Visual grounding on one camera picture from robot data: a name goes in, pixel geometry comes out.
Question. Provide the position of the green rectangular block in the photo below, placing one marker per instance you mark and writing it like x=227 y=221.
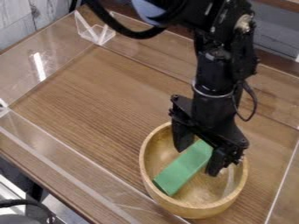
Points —
x=180 y=170

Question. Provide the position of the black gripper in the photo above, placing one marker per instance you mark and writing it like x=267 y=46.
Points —
x=205 y=116

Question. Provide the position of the clear acrylic corner bracket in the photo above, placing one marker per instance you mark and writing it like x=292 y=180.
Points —
x=97 y=34

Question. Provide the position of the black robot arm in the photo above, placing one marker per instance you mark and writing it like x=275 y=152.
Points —
x=223 y=27

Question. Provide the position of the clear acrylic front wall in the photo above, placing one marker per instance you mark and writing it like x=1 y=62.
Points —
x=89 y=189

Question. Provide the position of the brown wooden bowl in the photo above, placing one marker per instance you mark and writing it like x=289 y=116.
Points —
x=207 y=195

